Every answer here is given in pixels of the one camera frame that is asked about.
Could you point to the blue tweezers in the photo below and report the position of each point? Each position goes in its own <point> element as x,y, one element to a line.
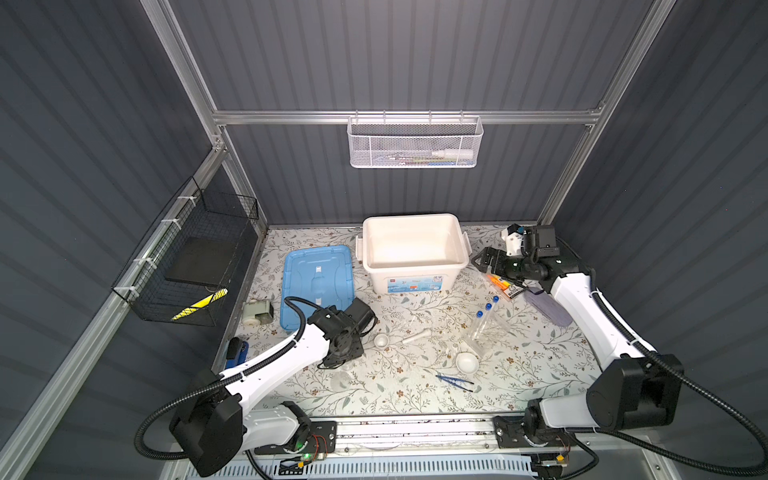
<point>462,384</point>

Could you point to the clear test tube rack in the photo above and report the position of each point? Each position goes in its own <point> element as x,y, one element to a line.
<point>488,343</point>

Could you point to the black wire wall basket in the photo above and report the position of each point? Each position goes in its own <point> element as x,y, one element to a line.
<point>194,264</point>

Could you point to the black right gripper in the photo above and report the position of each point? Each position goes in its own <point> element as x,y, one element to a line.
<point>488,252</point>

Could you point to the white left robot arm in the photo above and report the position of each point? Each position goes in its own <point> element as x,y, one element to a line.
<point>241,389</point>

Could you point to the white wire wall basket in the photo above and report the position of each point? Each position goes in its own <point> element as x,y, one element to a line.
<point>417,143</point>

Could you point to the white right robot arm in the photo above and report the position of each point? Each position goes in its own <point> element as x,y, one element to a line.
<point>632,391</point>

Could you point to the blue plastic box lid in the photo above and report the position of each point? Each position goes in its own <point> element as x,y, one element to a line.
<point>323,276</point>

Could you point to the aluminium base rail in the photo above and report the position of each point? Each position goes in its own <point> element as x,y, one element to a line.
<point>408,435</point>

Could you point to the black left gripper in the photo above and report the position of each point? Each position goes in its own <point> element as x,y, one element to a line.
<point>358,350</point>

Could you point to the highlighter marker pack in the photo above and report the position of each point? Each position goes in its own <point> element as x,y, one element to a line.
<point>507,288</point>

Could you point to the white plastic storage box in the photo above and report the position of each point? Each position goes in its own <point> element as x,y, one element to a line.
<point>413,253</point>

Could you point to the small white porcelain dish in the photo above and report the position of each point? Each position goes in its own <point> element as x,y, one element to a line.
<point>381,341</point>

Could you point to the white pestle rod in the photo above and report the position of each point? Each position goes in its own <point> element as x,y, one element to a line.
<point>426,333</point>

